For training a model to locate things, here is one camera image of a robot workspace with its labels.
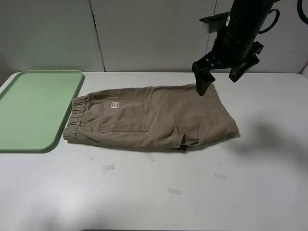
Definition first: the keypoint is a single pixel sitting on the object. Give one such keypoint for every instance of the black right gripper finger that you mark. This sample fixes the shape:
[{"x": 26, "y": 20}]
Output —
[
  {"x": 238, "y": 72},
  {"x": 203, "y": 81}
]

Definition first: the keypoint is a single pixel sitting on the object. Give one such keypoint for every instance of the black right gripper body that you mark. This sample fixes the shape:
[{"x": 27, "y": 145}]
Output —
[{"x": 226, "y": 54}]

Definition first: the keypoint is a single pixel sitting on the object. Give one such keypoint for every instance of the khaki shorts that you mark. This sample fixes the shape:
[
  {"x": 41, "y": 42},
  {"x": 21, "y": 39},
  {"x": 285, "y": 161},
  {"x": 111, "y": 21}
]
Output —
[{"x": 150, "y": 117}]

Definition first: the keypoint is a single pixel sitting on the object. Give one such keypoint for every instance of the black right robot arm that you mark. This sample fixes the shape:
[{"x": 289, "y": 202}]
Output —
[{"x": 245, "y": 20}]

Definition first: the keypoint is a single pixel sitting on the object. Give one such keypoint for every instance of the green plastic tray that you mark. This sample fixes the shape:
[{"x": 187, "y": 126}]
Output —
[{"x": 34, "y": 107}]

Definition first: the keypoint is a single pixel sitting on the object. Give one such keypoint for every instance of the clear tape strip center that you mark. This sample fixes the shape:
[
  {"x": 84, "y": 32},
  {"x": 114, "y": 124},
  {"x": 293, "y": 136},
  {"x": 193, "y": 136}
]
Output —
[{"x": 150, "y": 157}]

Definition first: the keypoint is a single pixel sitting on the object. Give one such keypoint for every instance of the clear tape strip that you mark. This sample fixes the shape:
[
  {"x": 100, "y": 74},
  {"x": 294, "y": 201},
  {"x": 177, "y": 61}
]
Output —
[
  {"x": 108, "y": 167},
  {"x": 173, "y": 191},
  {"x": 150, "y": 157},
  {"x": 220, "y": 176}
]

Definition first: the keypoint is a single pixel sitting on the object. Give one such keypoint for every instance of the clear tape strip right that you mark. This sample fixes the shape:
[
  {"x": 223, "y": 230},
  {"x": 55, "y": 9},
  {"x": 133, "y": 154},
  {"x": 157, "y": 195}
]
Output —
[{"x": 220, "y": 176}]

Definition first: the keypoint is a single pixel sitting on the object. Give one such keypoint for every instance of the clear tape strip bottom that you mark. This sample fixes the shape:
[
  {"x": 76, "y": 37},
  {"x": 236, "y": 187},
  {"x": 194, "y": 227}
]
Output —
[{"x": 173, "y": 191}]

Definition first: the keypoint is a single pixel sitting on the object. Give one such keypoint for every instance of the clear tape strip lower left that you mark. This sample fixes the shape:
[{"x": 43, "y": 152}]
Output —
[{"x": 108, "y": 167}]

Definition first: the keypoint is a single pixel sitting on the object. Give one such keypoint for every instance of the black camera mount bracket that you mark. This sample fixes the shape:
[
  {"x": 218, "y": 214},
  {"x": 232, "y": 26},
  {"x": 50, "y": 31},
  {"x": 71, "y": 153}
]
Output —
[{"x": 215, "y": 22}]

